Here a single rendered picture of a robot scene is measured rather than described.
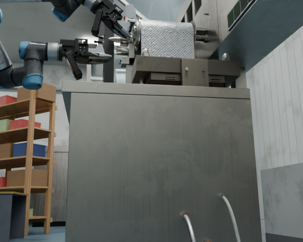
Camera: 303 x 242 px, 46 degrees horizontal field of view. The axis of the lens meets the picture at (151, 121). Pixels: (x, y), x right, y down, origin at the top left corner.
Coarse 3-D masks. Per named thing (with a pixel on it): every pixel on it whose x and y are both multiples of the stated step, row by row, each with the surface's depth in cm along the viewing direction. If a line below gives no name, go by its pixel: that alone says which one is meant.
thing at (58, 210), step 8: (56, 152) 879; (64, 152) 883; (56, 160) 875; (64, 160) 878; (40, 168) 863; (56, 168) 870; (64, 168) 874; (56, 176) 866; (64, 176) 870; (56, 184) 862; (64, 184) 866; (56, 192) 858; (64, 192) 862; (32, 200) 843; (40, 200) 847; (56, 200) 854; (64, 200) 857; (32, 208) 839; (40, 208) 843; (56, 208) 850; (64, 208) 853; (56, 216) 846; (64, 216) 849; (32, 224) 835; (40, 224) 838; (56, 224) 845; (64, 224) 849
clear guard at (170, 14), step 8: (128, 0) 255; (136, 0) 248; (144, 0) 242; (152, 0) 235; (160, 0) 229; (168, 0) 224; (176, 0) 218; (184, 0) 213; (136, 8) 256; (144, 8) 249; (152, 8) 242; (160, 8) 236; (168, 8) 230; (176, 8) 224; (144, 16) 258; (152, 16) 250; (160, 16) 244; (168, 16) 237; (176, 16) 231
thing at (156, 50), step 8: (152, 48) 153; (160, 48) 154; (168, 48) 155; (176, 48) 155; (184, 48) 156; (192, 48) 157; (160, 56) 153; (168, 56) 154; (176, 56) 154; (184, 56) 155; (192, 56) 156
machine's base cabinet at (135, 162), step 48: (96, 96) 118; (144, 96) 121; (96, 144) 114; (144, 144) 117; (192, 144) 120; (240, 144) 123; (96, 192) 111; (144, 192) 113; (192, 192) 116; (240, 192) 119; (96, 240) 108; (144, 240) 110; (240, 240) 115
